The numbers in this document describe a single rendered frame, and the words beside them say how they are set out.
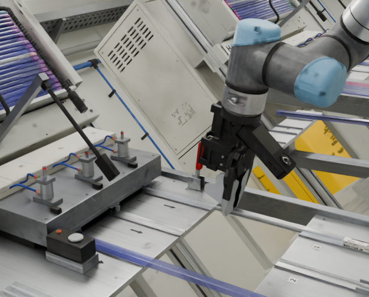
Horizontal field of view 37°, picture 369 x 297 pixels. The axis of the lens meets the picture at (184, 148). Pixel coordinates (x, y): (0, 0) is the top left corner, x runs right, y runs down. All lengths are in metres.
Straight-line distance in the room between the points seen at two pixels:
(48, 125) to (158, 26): 0.92
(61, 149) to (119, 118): 2.51
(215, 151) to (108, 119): 2.65
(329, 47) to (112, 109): 2.87
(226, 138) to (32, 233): 0.37
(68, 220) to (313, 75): 0.47
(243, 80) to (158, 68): 1.20
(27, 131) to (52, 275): 0.39
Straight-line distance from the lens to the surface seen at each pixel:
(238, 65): 0.92
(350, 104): 1.82
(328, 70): 0.85
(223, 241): 3.70
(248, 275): 3.72
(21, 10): 1.39
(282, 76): 0.87
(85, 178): 1.07
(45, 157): 1.15
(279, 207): 1.11
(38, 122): 1.24
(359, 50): 0.95
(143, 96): 2.18
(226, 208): 1.03
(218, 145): 0.98
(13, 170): 1.11
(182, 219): 1.04
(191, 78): 2.03
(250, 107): 0.94
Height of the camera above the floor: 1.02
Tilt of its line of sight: 4 degrees up
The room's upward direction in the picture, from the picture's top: 37 degrees counter-clockwise
